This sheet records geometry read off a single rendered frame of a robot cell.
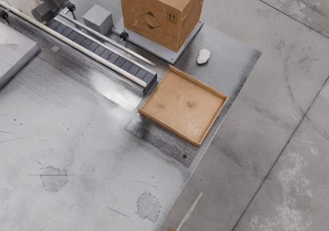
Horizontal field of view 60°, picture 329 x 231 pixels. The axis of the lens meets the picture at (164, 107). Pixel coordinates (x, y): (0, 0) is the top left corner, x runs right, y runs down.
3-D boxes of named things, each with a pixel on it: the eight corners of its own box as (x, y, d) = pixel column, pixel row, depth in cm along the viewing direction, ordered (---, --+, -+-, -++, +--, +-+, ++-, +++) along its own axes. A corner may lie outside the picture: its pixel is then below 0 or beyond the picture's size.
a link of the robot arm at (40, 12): (71, 0, 112) (55, -18, 110) (49, 16, 107) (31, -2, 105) (65, 13, 122) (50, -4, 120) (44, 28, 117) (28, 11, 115)
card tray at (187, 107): (138, 111, 124) (137, 107, 121) (169, 69, 134) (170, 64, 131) (198, 148, 118) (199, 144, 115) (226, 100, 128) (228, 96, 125)
